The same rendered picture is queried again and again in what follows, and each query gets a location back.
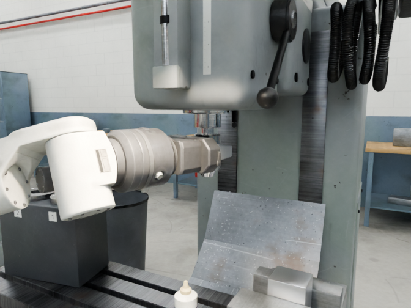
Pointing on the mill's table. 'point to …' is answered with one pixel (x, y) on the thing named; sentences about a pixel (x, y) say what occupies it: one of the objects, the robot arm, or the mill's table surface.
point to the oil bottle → (186, 297)
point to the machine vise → (330, 300)
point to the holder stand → (53, 243)
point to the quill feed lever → (280, 13)
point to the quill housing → (210, 56)
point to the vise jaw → (259, 300)
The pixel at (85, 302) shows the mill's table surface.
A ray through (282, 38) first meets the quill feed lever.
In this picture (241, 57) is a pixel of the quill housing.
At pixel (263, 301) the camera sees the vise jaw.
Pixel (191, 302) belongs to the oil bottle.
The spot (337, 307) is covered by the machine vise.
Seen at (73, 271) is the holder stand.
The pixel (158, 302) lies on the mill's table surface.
